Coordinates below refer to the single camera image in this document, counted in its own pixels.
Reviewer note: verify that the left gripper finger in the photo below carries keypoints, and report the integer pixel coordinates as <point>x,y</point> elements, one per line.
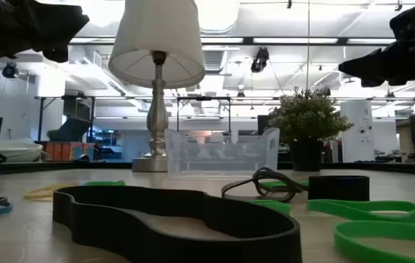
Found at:
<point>65,22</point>

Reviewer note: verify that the large black rubber band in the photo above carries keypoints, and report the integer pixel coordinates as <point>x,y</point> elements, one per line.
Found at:
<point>83,215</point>

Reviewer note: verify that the orange printed box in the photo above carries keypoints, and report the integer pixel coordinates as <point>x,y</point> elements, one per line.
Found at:
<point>68,150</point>

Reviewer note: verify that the yellow rubber band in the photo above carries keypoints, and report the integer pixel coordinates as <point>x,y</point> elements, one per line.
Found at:
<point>32,193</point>

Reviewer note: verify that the dark grey panel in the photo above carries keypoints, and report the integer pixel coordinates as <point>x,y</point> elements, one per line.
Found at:
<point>70,129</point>

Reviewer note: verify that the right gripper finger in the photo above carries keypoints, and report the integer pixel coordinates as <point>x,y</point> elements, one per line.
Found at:
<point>372,69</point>

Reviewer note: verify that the green potted plant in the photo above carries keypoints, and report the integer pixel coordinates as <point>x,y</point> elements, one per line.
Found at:
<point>306,117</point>

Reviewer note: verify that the black metal rack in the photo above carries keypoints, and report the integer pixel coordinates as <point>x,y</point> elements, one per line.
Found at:
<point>41,117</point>

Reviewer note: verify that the white shade silver table lamp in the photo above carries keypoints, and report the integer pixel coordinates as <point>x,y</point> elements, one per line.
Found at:
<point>156,36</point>

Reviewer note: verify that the white bowl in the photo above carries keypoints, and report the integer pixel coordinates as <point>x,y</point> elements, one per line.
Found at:
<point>17,151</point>

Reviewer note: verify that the black aluminium table frame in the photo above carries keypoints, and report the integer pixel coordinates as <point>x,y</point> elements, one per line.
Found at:
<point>65,165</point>

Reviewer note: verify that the clear plastic bin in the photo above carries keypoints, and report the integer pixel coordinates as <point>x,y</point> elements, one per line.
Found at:
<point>222,160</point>

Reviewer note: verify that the wide black rubber band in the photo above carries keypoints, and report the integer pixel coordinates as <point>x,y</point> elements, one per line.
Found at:
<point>339,188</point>

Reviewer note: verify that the beige post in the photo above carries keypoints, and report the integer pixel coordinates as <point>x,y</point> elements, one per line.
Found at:
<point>404,139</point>

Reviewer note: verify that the white cabinet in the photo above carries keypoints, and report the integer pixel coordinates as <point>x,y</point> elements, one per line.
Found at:
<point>357,131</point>

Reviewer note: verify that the black hanging ceiling camera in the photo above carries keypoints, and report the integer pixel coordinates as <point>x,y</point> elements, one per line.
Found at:
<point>260,60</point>

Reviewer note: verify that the thin black rubber band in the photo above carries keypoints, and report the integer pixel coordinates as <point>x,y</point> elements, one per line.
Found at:
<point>266,171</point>

